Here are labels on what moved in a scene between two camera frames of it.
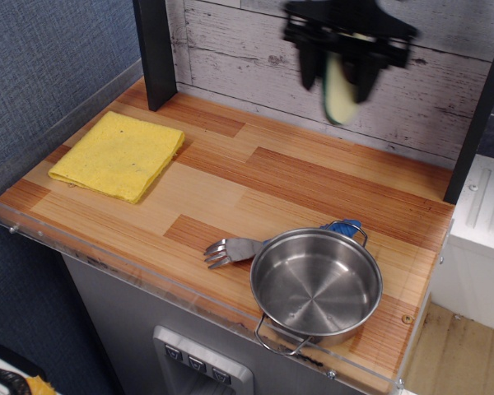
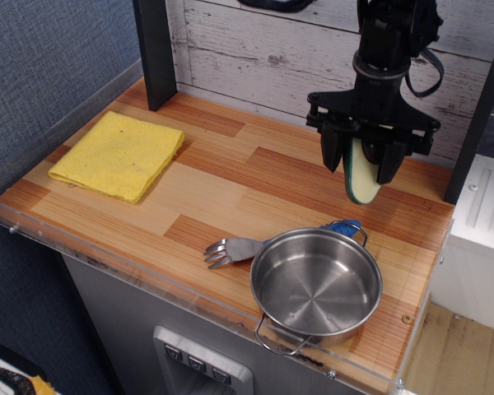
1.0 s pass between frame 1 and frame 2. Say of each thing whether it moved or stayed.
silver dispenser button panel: stayed
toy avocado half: moved
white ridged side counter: stayed
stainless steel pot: stayed
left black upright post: stayed
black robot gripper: moved
